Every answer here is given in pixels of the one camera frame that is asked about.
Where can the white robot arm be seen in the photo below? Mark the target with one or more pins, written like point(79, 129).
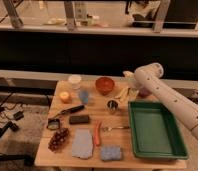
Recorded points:
point(149, 77)

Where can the orange carrot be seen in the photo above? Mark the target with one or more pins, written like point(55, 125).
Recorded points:
point(96, 138)

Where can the small round black tin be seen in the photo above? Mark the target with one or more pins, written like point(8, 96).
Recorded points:
point(53, 124)

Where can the green plastic tray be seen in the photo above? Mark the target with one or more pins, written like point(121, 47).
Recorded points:
point(154, 132)

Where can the orange fruit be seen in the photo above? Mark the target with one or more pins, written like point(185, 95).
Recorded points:
point(65, 97)

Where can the blue plastic cup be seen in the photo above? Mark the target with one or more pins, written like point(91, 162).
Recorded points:
point(83, 96)

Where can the yellow banana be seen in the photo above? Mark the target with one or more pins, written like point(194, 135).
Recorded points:
point(123, 95)

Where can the blue sponge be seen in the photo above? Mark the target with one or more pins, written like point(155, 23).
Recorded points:
point(110, 153)

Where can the orange-red bowl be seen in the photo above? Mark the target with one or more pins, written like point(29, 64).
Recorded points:
point(104, 85)

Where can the grey-blue cloth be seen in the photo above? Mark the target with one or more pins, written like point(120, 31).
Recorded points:
point(82, 146)

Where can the metal cup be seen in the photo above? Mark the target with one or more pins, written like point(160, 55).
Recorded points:
point(112, 106)

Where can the black rectangular block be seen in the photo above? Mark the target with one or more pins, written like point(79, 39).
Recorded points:
point(80, 119)

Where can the white lidded container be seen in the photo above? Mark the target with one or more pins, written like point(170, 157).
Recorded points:
point(75, 81)

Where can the black handled knife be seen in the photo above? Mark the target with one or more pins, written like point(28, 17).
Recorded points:
point(70, 110)

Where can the bunch of dark grapes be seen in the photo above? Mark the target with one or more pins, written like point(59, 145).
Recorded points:
point(58, 139)

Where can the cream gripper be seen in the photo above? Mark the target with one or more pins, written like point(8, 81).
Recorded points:
point(129, 77)

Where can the purple bowl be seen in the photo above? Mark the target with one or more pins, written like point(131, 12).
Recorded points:
point(143, 93)

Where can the metal fork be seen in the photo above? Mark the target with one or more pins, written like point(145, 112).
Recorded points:
point(108, 129)

